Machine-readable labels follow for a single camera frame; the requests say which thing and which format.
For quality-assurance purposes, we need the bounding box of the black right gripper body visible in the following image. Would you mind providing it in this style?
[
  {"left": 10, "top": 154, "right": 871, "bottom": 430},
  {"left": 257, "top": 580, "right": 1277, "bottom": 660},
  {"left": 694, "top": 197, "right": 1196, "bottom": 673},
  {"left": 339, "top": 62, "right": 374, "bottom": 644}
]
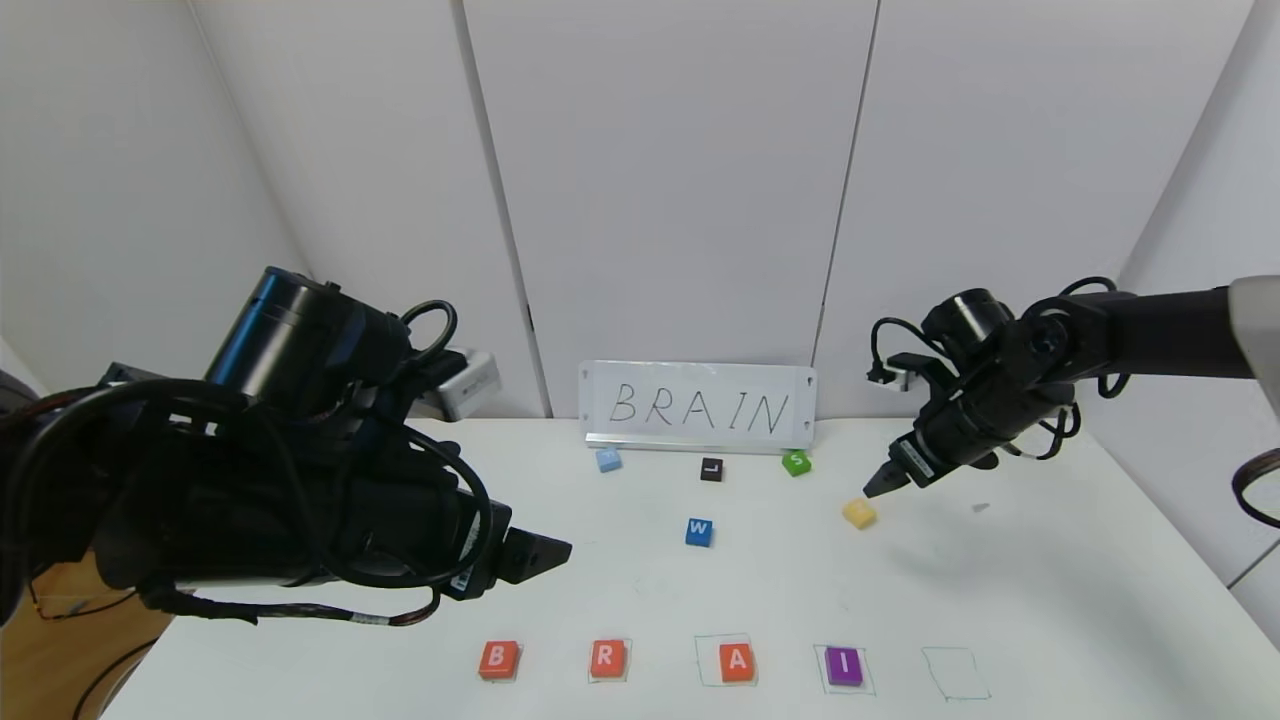
[{"left": 888, "top": 380, "right": 1004, "bottom": 489}]

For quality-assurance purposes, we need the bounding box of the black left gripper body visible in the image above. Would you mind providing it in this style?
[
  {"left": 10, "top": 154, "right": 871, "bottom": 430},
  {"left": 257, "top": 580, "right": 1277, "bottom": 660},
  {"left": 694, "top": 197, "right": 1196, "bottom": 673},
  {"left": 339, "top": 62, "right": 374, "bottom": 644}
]
[{"left": 343, "top": 472, "right": 513, "bottom": 602}]

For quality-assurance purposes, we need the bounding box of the white BRAIN sign board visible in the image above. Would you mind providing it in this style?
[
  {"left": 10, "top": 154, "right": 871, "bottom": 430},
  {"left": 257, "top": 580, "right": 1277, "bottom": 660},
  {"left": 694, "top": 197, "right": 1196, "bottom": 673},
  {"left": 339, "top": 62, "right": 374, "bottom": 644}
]
[{"left": 580, "top": 361, "right": 818, "bottom": 453}]

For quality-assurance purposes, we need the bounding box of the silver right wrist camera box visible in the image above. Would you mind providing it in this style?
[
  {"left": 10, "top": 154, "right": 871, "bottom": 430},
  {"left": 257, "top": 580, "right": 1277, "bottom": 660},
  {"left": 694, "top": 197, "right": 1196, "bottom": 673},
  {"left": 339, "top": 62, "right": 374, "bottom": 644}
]
[{"left": 885, "top": 352, "right": 936, "bottom": 393}]

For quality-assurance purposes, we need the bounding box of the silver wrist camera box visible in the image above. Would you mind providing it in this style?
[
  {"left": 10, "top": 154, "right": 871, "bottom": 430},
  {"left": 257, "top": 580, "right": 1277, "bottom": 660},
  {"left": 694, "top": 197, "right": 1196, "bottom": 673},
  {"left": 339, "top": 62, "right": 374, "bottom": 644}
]
[
  {"left": 885, "top": 352, "right": 936, "bottom": 393},
  {"left": 420, "top": 348, "right": 501, "bottom": 421}
]

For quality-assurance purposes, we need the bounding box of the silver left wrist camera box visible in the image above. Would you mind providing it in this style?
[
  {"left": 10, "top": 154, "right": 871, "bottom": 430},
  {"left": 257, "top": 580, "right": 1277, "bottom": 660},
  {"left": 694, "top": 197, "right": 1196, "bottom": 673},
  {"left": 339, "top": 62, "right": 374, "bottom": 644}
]
[{"left": 420, "top": 348, "right": 501, "bottom": 421}]

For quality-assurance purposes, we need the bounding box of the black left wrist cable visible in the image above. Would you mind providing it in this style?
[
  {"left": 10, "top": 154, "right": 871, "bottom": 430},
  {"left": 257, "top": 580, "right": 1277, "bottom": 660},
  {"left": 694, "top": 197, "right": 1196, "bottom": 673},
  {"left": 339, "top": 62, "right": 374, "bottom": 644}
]
[{"left": 140, "top": 300, "right": 496, "bottom": 629}]

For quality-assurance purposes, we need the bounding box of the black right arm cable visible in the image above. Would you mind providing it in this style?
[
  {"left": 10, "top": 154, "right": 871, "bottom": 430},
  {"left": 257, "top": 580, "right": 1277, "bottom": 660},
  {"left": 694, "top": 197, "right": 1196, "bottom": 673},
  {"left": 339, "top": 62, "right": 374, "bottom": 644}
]
[{"left": 1232, "top": 448, "right": 1280, "bottom": 529}]

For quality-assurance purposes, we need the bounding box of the curved black floor cable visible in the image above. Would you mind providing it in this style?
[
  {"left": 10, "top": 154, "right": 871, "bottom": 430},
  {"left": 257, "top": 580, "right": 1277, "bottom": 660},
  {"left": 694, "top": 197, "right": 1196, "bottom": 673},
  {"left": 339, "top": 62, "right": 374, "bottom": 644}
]
[{"left": 72, "top": 640, "right": 163, "bottom": 720}]

